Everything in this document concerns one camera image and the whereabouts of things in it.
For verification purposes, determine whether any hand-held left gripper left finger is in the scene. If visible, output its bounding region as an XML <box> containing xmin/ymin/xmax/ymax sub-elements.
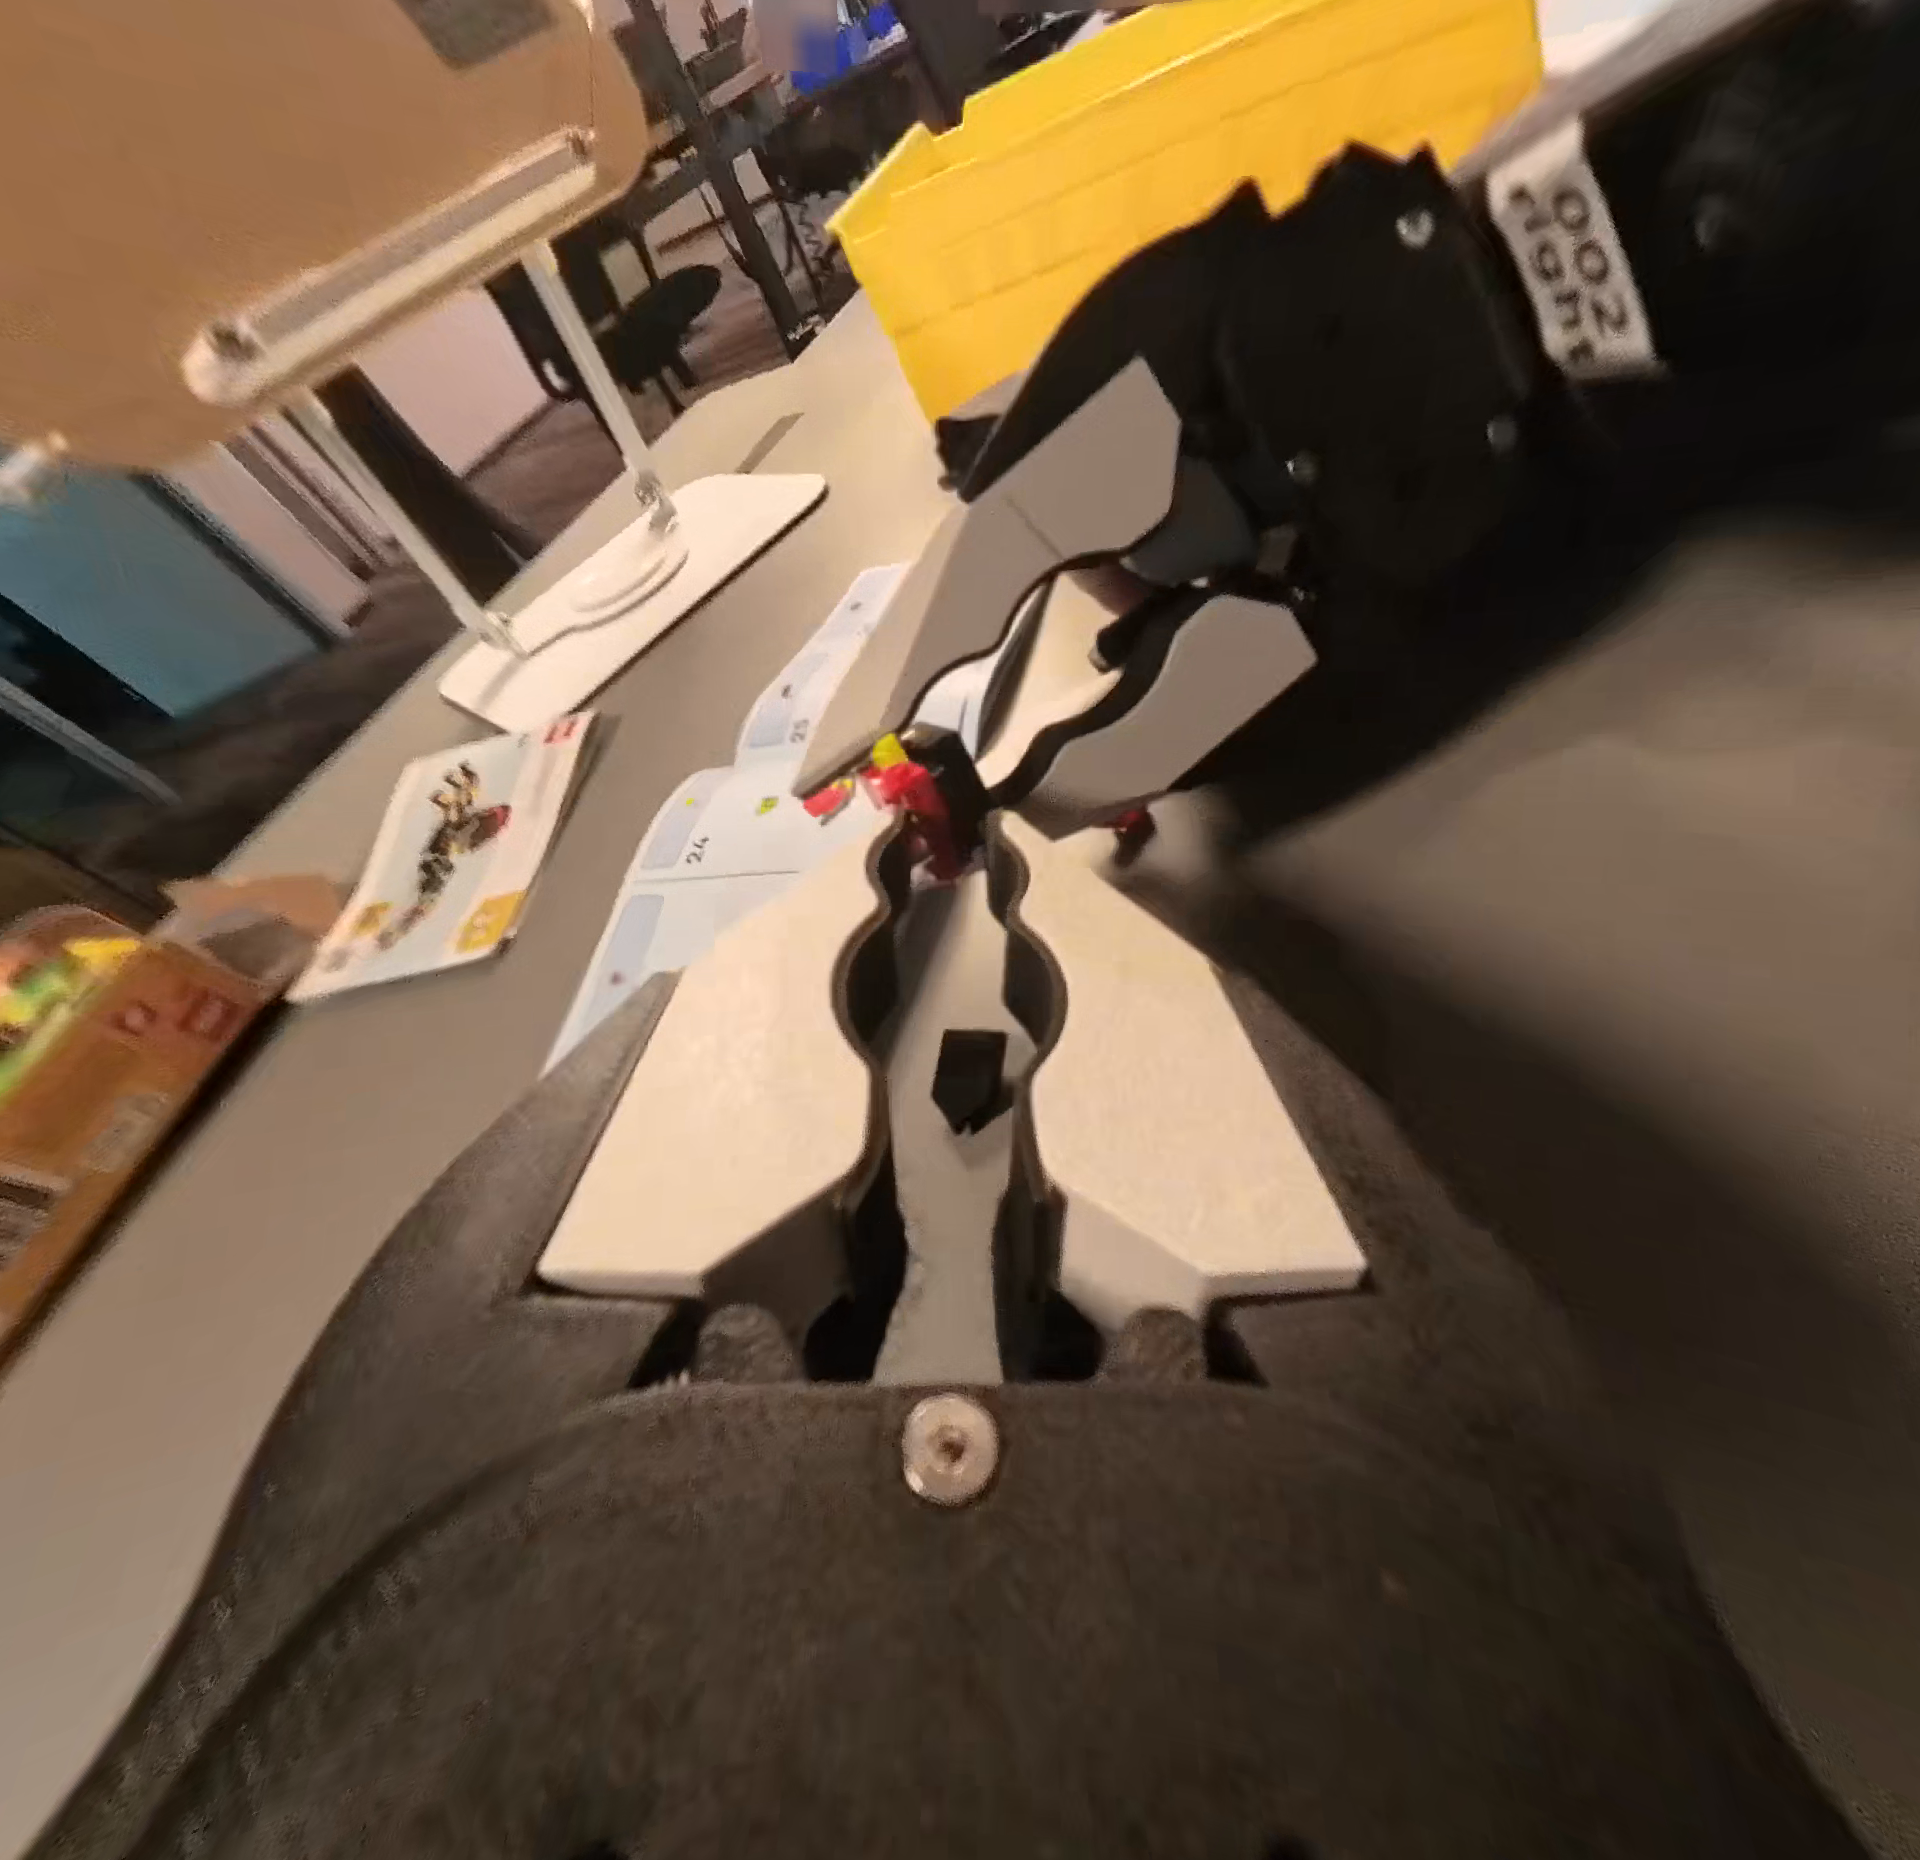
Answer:
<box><xmin>539</xmin><ymin>816</ymin><xmax>915</xmax><ymax>1336</ymax></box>

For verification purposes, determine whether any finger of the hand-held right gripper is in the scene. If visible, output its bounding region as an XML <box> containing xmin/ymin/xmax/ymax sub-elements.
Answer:
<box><xmin>972</xmin><ymin>589</ymin><xmax>1331</xmax><ymax>840</ymax></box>
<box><xmin>791</xmin><ymin>358</ymin><xmax>1195</xmax><ymax>800</ymax></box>

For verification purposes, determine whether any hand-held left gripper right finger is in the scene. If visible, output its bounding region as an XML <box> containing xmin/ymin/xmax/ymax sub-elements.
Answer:
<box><xmin>986</xmin><ymin>816</ymin><xmax>1375</xmax><ymax>1332</ymax></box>

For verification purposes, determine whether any lego instruction booklet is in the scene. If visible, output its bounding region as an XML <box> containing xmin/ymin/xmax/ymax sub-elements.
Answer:
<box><xmin>545</xmin><ymin>560</ymin><xmax>964</xmax><ymax>1073</ymax></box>
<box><xmin>292</xmin><ymin>708</ymin><xmax>602</xmax><ymax>1005</ymax></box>

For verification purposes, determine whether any red yellow lego body assembly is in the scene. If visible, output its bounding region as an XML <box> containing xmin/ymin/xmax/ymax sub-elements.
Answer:
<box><xmin>863</xmin><ymin>726</ymin><xmax>997</xmax><ymax>882</ymax></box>

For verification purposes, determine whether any black wedge lego piece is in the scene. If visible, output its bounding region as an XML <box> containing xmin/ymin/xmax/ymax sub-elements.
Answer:
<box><xmin>935</xmin><ymin>1035</ymin><xmax>1013</xmax><ymax>1142</ymax></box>

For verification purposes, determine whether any closed lego instruction booklet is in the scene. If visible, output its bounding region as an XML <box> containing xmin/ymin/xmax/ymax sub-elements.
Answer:
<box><xmin>292</xmin><ymin>708</ymin><xmax>602</xmax><ymax>1005</ymax></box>

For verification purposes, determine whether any colourful cardboard lego box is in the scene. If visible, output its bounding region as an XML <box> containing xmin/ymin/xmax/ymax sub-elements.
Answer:
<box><xmin>0</xmin><ymin>882</ymin><xmax>359</xmax><ymax>1354</ymax></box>

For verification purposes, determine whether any yellow plastic bin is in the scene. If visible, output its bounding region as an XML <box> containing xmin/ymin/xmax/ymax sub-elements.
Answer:
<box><xmin>824</xmin><ymin>0</ymin><xmax>1551</xmax><ymax>416</ymax></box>

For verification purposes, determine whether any black office chair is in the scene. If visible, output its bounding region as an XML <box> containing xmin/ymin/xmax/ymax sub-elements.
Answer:
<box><xmin>602</xmin><ymin>264</ymin><xmax>731</xmax><ymax>394</ymax></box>

